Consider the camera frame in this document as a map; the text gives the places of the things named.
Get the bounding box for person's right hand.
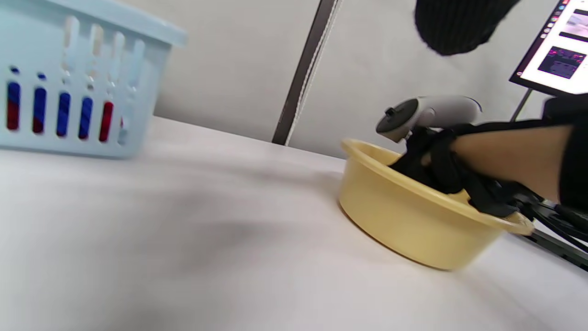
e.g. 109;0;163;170
390;124;522;217

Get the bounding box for person's left hand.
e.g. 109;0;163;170
414;0;522;57

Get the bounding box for red rectangular towel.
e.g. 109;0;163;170
7;101;124;143

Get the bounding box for blue rectangular towel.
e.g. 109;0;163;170
7;67;95;139

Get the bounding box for grey right hand controller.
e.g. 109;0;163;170
376;95;483;143

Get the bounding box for yellow plastic basin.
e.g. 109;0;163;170
339;138;536;271

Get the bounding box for computer monitor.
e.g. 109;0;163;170
509;0;588;97

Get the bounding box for black metal stand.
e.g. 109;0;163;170
517;195;588;272

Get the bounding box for light blue plastic basket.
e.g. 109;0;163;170
0;0;188;160

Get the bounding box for white beaded cord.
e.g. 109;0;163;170
285;0;344;147

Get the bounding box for dark grey wall strip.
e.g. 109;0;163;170
272;0;343;147

